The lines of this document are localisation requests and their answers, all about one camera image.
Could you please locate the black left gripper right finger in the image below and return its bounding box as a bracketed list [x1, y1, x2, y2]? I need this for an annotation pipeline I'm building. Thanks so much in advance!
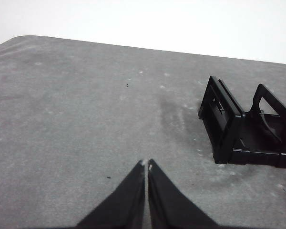
[147, 158, 220, 229]

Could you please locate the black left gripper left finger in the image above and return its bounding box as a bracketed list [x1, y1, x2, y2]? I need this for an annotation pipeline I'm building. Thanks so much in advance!
[75, 159, 146, 229]

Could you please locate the black plate rack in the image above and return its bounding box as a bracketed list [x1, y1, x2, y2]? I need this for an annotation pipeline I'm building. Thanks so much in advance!
[197, 75, 286, 169]

